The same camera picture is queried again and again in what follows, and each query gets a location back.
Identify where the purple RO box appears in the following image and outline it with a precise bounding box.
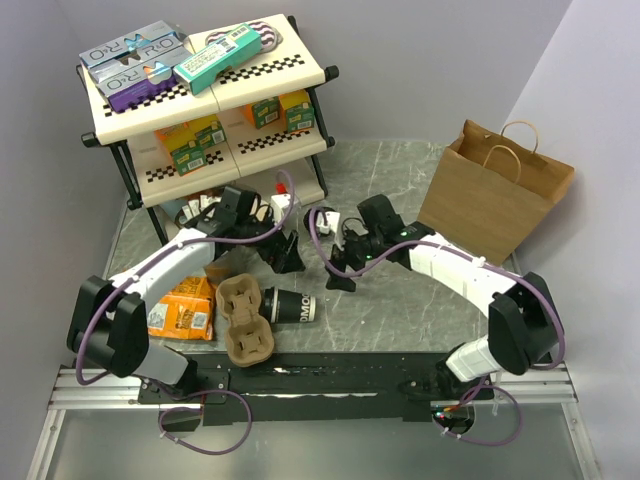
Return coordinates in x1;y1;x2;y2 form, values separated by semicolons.
97;46;191;113

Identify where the yellow green box right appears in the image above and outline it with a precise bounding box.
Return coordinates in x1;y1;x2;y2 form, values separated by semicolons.
279;89;315;133

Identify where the orange green box right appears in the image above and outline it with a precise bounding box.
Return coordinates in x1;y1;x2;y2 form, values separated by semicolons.
243;97;280;129

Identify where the orange green snack box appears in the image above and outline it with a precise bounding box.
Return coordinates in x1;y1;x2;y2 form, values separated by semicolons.
154;122;196;153

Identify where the silver blue RO box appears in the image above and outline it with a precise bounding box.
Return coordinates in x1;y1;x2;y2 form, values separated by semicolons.
79;20;187;69

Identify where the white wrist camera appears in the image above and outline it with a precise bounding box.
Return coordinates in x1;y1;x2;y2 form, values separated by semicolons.
269;183;300;223
317;210;342;236

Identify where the yellow green snack box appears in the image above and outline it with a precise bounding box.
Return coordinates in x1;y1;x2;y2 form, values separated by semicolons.
171;114;226;176

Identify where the cup of straws and napkins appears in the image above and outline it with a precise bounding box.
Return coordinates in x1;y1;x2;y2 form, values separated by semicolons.
171;190;242;285

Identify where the brown paper bag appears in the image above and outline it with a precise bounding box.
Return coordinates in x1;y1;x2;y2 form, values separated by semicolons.
418;120;575;265

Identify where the black white paper cup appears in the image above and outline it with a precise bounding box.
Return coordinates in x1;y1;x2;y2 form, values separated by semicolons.
274;289;316;324

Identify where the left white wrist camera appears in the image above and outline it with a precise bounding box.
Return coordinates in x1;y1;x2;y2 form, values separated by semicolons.
269;183;300;223

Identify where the purple wavy round pack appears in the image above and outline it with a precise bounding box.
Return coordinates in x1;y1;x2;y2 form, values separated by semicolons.
205;20;282;53

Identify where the teal carton box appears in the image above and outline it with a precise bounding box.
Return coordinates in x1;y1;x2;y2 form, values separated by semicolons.
173;24;261;95

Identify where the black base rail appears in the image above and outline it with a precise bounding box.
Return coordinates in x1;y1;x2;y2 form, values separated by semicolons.
49;349;576;427

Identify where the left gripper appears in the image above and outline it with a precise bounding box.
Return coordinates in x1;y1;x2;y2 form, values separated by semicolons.
236;207;305;274

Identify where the orange snack bag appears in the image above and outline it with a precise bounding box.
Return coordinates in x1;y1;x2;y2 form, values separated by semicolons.
147;276;216;341

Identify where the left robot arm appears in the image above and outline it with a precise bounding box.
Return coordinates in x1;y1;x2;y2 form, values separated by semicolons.
67;185;302;402

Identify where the black plastic cup lid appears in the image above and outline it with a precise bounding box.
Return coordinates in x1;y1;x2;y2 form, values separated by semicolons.
259;287;278;324

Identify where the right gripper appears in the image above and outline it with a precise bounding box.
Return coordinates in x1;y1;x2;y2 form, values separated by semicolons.
326;225;384;293

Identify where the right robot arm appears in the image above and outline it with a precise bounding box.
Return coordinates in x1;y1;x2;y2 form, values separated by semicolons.
304;194;566;399

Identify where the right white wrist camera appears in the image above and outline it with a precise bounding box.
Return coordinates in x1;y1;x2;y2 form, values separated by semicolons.
317;210;342;236

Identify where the cardboard cup carrier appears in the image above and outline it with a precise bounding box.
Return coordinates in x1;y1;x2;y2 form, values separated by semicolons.
216;274;275;368

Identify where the cream three-tier shelf rack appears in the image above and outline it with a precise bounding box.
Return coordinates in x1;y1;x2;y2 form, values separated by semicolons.
76;14;339;243

